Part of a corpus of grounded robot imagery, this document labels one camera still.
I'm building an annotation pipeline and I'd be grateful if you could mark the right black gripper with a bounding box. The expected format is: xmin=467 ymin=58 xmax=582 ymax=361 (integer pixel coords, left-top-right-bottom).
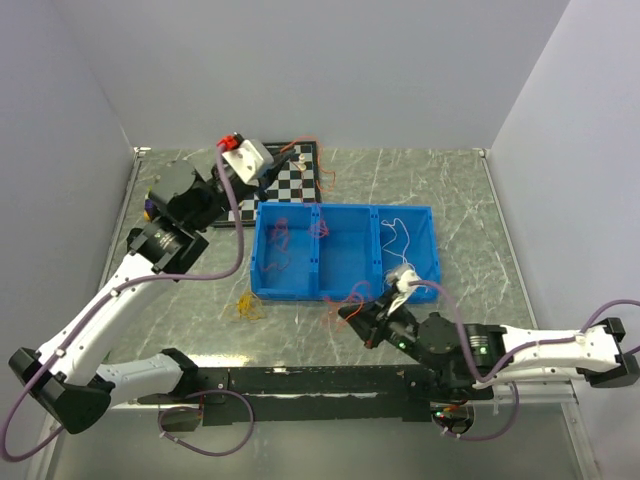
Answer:
xmin=339 ymin=287 xmax=441 ymax=371

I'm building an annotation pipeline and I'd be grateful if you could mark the orange cable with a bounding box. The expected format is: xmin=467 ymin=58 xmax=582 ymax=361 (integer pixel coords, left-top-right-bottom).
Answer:
xmin=277 ymin=136 xmax=373 ymax=331

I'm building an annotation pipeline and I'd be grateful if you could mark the yellow cable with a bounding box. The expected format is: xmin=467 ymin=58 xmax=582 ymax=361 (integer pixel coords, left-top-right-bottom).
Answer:
xmin=221 ymin=291 xmax=266 ymax=323

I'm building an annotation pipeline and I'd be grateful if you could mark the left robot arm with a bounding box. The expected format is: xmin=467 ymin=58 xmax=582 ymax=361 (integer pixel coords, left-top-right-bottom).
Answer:
xmin=9 ymin=143 xmax=296 ymax=434

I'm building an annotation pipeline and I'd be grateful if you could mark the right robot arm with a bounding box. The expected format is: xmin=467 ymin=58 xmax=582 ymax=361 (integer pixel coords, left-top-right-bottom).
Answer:
xmin=338 ymin=293 xmax=639 ymax=399

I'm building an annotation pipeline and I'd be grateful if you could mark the black and white chessboard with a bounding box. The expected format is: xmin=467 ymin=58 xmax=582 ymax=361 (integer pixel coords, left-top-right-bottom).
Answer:
xmin=213 ymin=140 xmax=322 ymax=228

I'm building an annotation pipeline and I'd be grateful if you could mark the blue plastic three-compartment bin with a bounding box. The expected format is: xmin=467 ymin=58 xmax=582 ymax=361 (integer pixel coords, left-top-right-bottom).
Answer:
xmin=250 ymin=203 xmax=441 ymax=301

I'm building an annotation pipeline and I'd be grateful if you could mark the colourful toy block car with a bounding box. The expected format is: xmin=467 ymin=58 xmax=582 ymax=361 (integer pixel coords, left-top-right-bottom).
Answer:
xmin=143 ymin=189 xmax=156 ymax=222

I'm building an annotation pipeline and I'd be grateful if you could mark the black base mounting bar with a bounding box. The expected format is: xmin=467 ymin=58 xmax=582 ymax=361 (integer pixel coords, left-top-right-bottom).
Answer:
xmin=138 ymin=364 xmax=494 ymax=426

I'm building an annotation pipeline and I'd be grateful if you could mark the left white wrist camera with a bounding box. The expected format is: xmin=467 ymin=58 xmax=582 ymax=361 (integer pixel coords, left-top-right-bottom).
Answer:
xmin=217 ymin=133 xmax=274 ymax=186

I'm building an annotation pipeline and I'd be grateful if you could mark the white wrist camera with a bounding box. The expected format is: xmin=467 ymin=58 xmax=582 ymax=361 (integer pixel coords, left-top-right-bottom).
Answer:
xmin=385 ymin=263 xmax=421 ymax=314
xmin=217 ymin=133 xmax=274 ymax=186

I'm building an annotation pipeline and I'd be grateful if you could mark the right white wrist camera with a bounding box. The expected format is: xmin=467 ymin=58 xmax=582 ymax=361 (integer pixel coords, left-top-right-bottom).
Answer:
xmin=385 ymin=263 xmax=421 ymax=314

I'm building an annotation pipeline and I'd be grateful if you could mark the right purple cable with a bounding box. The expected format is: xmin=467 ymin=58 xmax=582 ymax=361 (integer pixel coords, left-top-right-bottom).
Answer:
xmin=407 ymin=279 xmax=640 ymax=444

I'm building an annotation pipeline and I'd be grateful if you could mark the purple cable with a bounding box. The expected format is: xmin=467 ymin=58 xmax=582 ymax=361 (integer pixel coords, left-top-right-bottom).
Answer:
xmin=0 ymin=144 xmax=256 ymax=461
xmin=407 ymin=279 xmax=640 ymax=444

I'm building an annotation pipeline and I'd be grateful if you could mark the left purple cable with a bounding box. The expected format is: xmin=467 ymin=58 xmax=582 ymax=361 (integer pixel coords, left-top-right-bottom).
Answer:
xmin=0 ymin=144 xmax=256 ymax=461

